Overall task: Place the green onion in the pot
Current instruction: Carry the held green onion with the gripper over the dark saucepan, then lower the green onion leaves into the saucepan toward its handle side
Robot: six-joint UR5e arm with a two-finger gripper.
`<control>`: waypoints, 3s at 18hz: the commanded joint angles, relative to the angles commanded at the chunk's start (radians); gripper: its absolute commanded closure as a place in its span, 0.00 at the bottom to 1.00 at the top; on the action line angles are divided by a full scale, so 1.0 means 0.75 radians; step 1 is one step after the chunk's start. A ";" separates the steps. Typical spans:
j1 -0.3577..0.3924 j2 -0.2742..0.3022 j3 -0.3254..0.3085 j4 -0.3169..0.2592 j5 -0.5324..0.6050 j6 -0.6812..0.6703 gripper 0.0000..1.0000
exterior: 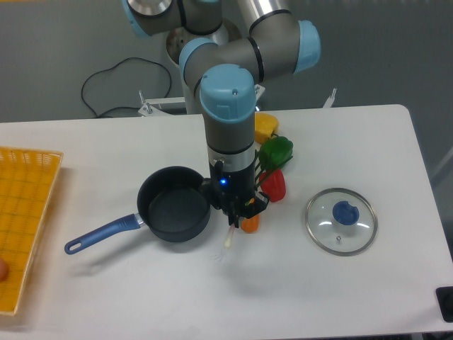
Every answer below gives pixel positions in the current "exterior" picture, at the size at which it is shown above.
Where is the yellow woven basket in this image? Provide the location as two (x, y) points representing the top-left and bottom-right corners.
(1, 147), (64, 316)

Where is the black cable on floor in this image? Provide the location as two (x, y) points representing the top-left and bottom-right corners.
(81, 57), (173, 118)

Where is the black object at table corner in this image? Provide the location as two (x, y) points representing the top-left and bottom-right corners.
(435, 286), (453, 323)

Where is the red bell pepper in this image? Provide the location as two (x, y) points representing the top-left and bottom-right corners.
(259, 169), (286, 203)

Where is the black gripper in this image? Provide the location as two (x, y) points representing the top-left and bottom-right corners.
(198, 162), (270, 227)

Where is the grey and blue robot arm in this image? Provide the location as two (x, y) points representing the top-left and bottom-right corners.
(123, 1), (321, 226)

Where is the yellow bell pepper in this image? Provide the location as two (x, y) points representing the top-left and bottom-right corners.
(254, 112), (279, 144)

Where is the dark pot with blue handle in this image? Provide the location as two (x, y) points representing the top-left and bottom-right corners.
(64, 166), (210, 255)

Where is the glass lid with blue knob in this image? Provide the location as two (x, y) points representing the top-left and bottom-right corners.
(304, 188), (378, 256)

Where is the green bell pepper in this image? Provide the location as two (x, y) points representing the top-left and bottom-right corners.
(258, 136), (294, 170)

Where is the green onion with white root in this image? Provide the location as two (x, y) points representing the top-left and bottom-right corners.
(216, 153), (292, 250)

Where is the orange bell pepper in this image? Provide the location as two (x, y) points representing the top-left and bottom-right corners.
(240, 215), (260, 234)

